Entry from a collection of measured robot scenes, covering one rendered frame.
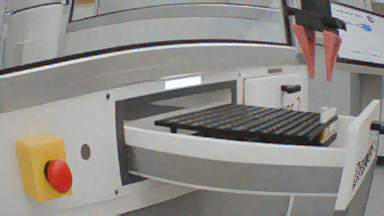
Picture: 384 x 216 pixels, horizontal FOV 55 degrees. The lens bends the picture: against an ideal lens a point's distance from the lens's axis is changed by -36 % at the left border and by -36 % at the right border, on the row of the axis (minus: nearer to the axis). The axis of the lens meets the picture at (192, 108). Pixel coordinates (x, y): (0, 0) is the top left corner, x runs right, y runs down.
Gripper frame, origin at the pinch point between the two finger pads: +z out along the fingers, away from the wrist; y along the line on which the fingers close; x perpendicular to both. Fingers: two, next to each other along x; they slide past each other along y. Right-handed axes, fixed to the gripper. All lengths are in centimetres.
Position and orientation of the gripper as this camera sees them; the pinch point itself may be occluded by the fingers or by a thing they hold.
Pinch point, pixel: (320, 74)
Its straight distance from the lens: 66.1
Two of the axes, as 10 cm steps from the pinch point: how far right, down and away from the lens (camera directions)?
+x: 5.6, -0.6, 8.3
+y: 8.3, 1.3, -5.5
